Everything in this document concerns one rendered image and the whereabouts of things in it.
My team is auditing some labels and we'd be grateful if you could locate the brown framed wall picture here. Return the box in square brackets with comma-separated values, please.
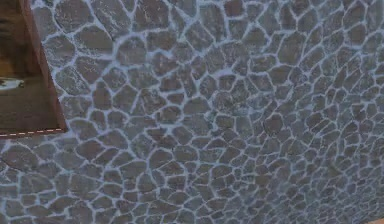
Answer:
[0, 0, 69, 140]

